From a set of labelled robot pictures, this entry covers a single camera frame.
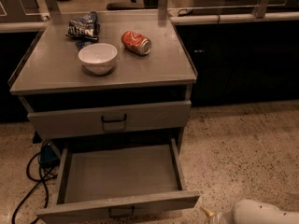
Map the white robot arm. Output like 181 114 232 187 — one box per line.
208 199 299 224

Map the grey middle drawer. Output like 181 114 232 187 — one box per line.
28 101 191 139

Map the open grey bottom drawer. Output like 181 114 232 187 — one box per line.
36 139 199 224

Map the red soda can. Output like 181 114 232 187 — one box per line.
121 31 151 56

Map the white ceramic bowl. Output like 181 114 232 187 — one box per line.
78 43 118 75

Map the blue chip bag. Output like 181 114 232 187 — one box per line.
65 11 100 50

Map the blue power box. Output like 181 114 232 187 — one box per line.
38 143 61 168

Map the black power cable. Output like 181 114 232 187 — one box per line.
10 151 59 224

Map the grey counter rail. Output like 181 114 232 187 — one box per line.
170 12 299 25

